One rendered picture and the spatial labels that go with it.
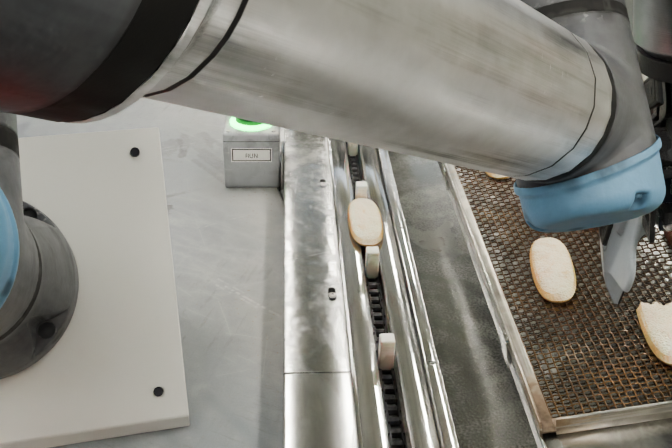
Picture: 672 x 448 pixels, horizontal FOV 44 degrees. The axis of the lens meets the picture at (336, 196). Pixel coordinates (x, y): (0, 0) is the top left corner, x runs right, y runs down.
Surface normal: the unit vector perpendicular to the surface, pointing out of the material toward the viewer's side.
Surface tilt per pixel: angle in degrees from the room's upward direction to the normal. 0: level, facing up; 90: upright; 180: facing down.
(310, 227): 0
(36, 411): 48
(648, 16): 99
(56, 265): 77
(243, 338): 0
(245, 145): 90
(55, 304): 96
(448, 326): 0
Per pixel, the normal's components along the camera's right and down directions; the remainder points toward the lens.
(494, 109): 0.64, 0.55
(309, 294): 0.02, -0.87
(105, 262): 0.19, -0.23
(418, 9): 0.79, 0.07
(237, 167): 0.05, 0.49
